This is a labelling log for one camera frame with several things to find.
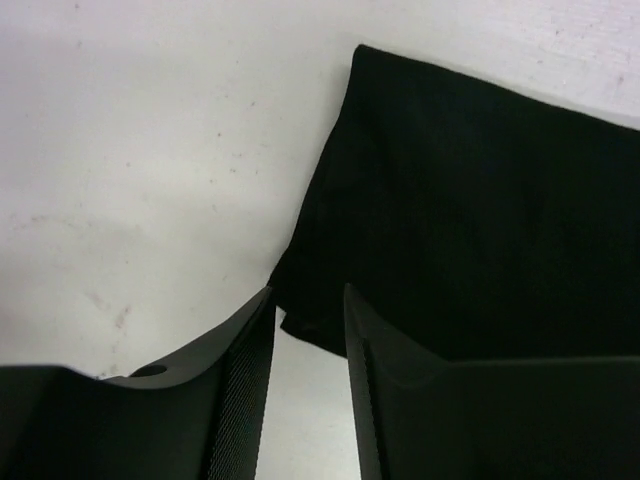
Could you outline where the black tank top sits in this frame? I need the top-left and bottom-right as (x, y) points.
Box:
(270, 46), (639, 359)

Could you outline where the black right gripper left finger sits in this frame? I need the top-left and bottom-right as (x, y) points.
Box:
(1, 288), (275, 479)

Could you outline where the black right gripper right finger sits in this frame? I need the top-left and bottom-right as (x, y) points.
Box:
(344, 287), (639, 479)

